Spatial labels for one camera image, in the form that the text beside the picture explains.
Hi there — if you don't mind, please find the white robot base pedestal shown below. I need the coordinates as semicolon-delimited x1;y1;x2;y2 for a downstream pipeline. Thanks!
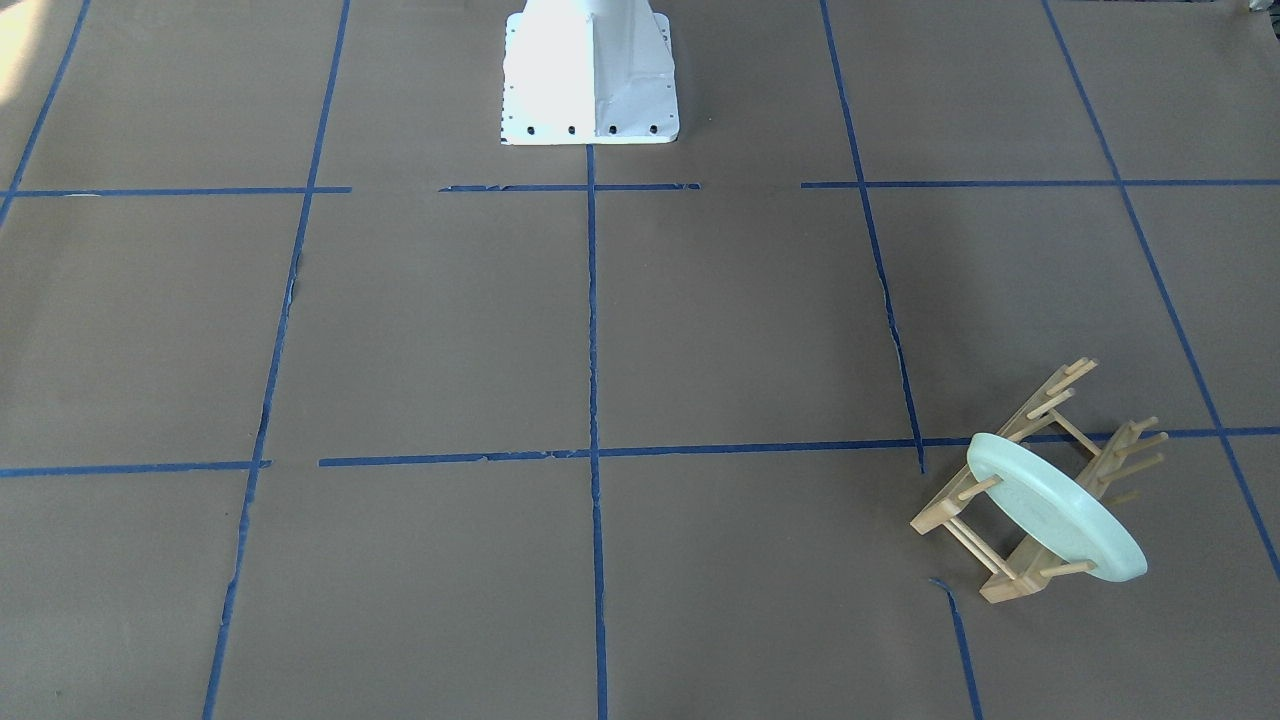
500;1;681;146

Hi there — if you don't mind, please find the light green plate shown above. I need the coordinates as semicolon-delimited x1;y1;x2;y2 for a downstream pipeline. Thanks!
966;433;1148;583

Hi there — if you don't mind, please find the wooden dish rack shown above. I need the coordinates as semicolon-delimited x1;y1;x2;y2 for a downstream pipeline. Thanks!
910;357;1169;603

